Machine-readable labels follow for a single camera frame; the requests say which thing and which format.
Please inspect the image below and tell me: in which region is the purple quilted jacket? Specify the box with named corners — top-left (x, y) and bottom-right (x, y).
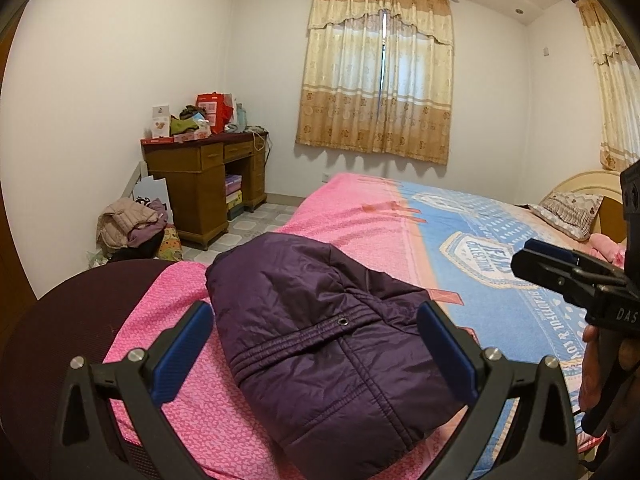
top-left (206, 233), bottom-right (461, 479)

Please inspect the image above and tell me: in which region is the pile of beige purple clothes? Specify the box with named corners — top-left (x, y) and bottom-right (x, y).
top-left (96, 197), bottom-right (168, 252)

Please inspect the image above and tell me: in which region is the person's right hand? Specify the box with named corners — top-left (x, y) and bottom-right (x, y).
top-left (579, 325), bottom-right (639, 422)

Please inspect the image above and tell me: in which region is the folded pink blanket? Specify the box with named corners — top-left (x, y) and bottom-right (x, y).
top-left (587, 233), bottom-right (626, 269)

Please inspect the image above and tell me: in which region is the cream wooden headboard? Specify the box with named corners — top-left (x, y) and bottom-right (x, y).
top-left (549, 169), bottom-right (629, 244)

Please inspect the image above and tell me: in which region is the patterned pillow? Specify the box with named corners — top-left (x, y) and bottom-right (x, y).
top-left (527, 192), bottom-right (604, 242)

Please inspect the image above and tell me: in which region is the dark round footboard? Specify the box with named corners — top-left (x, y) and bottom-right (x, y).
top-left (1, 259), bottom-right (169, 479)

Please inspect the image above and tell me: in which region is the beige side window curtain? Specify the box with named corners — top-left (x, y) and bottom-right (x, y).
top-left (576, 0), bottom-right (639, 172)

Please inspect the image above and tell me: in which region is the white paper bag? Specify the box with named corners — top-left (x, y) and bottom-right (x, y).
top-left (132, 176), bottom-right (174, 223)

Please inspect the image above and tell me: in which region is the beige patterned window curtain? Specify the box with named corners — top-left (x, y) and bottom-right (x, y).
top-left (296, 0), bottom-right (454, 166)

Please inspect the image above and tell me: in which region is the brown wooden desk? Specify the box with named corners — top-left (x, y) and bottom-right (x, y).
top-left (141, 132), bottom-right (269, 248)

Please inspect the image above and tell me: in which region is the white card box on desk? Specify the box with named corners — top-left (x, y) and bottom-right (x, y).
top-left (151, 104), bottom-right (171, 139)

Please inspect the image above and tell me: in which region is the red gift box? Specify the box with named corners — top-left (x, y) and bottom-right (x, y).
top-left (195, 92), bottom-right (233, 134)

